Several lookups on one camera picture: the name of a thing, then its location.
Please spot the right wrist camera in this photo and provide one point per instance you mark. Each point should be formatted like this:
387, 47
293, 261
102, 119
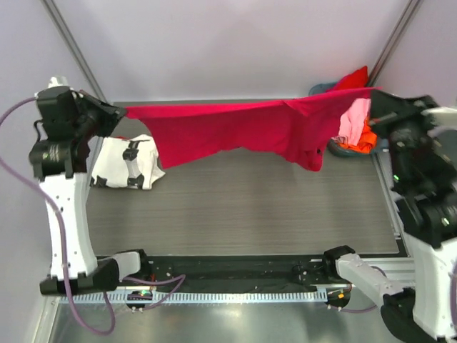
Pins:
444, 119

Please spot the right aluminium frame post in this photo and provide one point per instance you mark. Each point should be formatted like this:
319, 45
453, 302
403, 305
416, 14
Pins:
407, 15

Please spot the slotted cable duct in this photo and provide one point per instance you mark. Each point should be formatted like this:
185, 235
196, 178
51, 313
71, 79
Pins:
130, 296

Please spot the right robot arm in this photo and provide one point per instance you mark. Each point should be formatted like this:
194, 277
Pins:
425, 312

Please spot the blue laundry basket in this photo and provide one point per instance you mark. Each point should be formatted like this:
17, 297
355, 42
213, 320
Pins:
336, 149

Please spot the left aluminium frame post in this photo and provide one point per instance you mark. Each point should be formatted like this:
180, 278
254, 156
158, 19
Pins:
73, 47

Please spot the red t shirt in basket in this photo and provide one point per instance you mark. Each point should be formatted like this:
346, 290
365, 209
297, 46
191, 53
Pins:
357, 79

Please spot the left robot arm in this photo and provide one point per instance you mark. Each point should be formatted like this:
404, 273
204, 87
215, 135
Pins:
61, 170

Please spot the folded white t shirt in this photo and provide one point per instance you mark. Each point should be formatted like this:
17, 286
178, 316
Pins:
127, 163

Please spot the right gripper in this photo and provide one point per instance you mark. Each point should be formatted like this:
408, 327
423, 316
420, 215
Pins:
396, 116

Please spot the pink t shirt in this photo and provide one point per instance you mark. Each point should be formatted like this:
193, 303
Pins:
352, 121

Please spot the orange t shirt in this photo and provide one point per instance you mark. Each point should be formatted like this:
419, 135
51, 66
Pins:
366, 144

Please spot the aluminium frame post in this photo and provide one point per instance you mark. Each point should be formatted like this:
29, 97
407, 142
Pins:
73, 47
407, 15

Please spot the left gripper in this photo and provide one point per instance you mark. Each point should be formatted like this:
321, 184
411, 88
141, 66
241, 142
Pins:
111, 113

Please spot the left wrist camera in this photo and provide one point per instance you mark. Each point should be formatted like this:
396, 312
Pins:
56, 81

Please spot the crimson t shirt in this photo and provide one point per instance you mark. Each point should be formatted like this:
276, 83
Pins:
295, 129

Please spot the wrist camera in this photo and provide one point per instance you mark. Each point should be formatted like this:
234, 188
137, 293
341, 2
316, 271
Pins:
56, 81
444, 119

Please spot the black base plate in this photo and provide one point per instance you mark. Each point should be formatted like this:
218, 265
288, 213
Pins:
241, 274

